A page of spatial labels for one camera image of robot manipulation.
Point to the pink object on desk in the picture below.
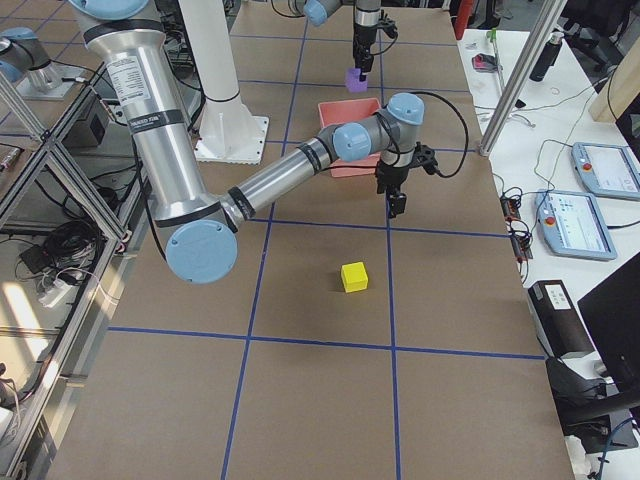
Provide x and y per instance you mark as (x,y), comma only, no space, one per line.
(485,63)

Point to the black box white label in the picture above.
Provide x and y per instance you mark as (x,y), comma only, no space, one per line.
(560,326)

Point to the black water bottle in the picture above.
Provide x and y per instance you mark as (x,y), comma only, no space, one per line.
(547,57)

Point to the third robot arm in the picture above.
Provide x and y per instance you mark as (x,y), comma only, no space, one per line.
(23,55)

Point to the small circuit board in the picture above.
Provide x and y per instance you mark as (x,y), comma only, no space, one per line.
(518,231)

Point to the purple foam cube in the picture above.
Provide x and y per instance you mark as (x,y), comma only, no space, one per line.
(352,82)

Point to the white power strip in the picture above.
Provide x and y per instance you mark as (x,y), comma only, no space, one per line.
(53,294)

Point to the yellow foam cube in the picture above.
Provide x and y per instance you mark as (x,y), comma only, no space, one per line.
(354,277)

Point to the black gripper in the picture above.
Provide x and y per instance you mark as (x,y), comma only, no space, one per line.
(389,177)
(363,41)

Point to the teach pendant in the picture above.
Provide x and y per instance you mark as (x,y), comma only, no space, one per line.
(610,171)
(572,225)

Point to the aluminium frame post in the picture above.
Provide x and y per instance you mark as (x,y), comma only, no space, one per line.
(543,26)

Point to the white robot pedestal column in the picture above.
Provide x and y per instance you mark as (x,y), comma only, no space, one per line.
(208,34)

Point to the near teach pendant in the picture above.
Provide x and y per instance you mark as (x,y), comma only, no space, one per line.
(572,225)

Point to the black monitor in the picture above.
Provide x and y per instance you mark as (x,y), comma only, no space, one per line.
(610,312)

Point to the far teach pendant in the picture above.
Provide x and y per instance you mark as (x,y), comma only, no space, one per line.
(610,171)

